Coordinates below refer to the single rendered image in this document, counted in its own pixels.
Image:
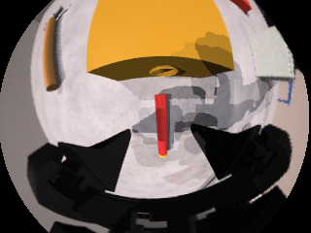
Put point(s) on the hammer with orange handle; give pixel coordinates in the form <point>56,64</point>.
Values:
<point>48,53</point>

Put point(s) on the red rectangular block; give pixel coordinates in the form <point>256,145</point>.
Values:
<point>242,4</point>

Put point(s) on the red cylinder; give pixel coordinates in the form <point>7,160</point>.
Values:
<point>161,123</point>

